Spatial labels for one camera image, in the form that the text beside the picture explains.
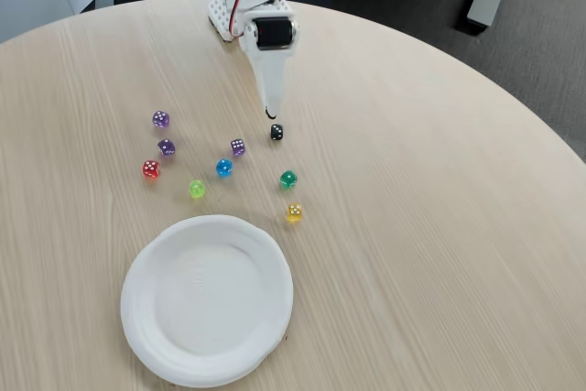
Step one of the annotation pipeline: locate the white paper plate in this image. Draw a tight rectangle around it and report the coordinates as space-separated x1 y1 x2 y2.
120 213 295 388

